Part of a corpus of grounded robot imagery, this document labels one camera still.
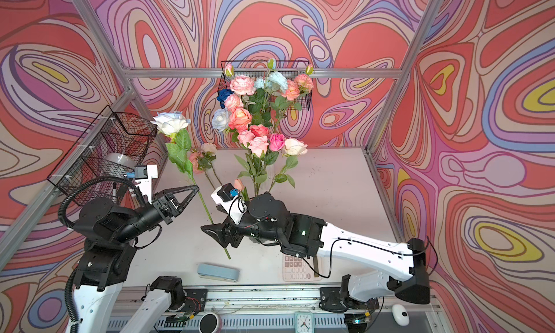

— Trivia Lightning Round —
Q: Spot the coral pink rose stem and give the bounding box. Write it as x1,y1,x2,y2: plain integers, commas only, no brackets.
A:
228,108,252,132

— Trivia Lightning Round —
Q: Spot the pink peach flower stem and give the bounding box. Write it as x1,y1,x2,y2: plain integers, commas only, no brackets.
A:
281,64,315,111

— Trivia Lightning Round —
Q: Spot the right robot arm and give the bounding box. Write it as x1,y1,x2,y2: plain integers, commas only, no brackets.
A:
201,192,431,308

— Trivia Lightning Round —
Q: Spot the cream pink rose stem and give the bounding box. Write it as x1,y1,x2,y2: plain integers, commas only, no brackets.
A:
267,138,308,192

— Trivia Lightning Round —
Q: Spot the back black wire basket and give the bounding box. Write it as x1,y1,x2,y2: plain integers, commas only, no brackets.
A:
217,59,313,111

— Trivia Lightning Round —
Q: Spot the pink artificial rose stem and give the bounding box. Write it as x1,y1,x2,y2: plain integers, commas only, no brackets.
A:
249,124,270,137

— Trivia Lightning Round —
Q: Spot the pile of artificial flowers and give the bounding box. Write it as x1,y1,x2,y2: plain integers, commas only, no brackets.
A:
189,143,223,189

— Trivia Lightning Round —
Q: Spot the round black speaker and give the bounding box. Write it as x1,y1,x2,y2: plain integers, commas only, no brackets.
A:
198,312,223,333

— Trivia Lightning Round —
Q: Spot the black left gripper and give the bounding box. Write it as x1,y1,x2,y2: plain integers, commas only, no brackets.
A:
111,187,197,248

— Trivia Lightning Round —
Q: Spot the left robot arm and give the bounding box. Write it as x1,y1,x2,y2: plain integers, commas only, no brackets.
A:
57,176,199,332

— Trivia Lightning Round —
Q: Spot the white tape roll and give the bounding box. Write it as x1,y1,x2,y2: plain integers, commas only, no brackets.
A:
104,152,136,168

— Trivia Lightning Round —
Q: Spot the light blue eraser box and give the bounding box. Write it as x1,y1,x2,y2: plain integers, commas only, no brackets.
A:
197,263,240,282

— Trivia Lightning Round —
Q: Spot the pale pink rose stem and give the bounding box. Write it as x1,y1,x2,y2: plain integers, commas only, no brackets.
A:
246,136,279,196

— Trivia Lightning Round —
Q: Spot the peach tulip stem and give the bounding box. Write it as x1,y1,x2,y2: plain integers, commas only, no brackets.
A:
233,178,249,202

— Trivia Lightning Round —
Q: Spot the light blue flower stem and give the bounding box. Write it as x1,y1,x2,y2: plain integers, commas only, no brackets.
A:
251,58,288,128

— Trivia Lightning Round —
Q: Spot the left black wire basket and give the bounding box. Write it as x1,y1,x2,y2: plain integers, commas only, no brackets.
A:
47,106,157,195

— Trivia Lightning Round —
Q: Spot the blue artificial rose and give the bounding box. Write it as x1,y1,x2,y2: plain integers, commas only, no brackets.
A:
216,88,234,109

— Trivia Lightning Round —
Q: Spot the white computer mouse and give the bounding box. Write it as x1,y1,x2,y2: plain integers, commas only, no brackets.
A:
391,304,410,327

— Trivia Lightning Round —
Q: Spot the pink calculator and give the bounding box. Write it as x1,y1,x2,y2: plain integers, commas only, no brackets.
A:
282,255,322,283

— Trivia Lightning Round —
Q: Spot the white artificial rose stem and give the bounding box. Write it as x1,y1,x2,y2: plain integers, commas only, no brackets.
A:
212,109,230,132

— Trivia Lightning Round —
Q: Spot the large pink peony stem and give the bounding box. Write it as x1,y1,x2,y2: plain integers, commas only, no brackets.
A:
223,64,257,112

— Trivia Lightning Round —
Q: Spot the small green clock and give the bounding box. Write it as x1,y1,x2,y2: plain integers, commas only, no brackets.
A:
294,312,315,333

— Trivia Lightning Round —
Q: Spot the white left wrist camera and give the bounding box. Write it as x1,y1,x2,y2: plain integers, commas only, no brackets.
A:
125,165,158,203

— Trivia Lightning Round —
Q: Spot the light pink rose stem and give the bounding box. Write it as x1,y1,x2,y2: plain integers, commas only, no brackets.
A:
236,129,262,192

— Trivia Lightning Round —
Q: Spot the black wire basket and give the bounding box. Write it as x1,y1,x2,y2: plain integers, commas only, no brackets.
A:
47,106,157,195
217,59,313,111

